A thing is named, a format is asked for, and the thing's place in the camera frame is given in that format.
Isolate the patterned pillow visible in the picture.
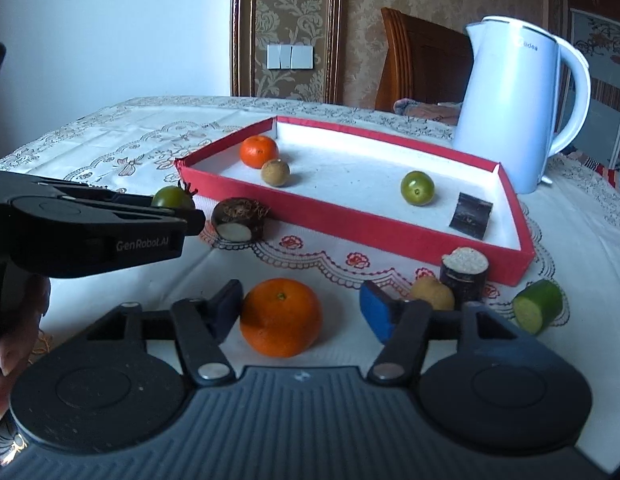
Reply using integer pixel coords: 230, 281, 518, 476
393, 99, 462, 126

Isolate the green tomato with stem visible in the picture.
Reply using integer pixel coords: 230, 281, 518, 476
150, 181, 197, 210

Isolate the striped colourful bedding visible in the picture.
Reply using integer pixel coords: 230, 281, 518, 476
561, 145, 620, 192

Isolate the small tan longan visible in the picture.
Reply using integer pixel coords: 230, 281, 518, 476
260, 158, 290, 188

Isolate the dark water chestnut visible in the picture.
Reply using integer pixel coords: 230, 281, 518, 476
211, 197, 270, 243

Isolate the dark sugarcane piece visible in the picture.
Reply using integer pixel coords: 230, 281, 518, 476
449, 192, 493, 240
439, 247, 490, 310

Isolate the white wall switch panel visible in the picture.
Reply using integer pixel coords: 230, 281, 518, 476
267, 44, 314, 70

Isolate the green cucumber piece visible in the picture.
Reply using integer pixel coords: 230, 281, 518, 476
512, 280, 564, 335

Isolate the large orange tangerine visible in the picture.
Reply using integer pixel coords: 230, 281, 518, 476
239, 278, 323, 359

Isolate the red shallow box tray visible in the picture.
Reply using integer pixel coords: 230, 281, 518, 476
175, 116, 535, 286

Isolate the small orange tangerine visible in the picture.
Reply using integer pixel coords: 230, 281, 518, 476
239, 134, 279, 169

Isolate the sliding glass wardrobe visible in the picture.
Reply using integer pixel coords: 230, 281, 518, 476
568, 9, 620, 170

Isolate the person left hand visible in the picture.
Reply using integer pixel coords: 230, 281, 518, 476
0, 275, 51, 419

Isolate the white electric kettle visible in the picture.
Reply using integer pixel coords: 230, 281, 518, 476
453, 15, 592, 194

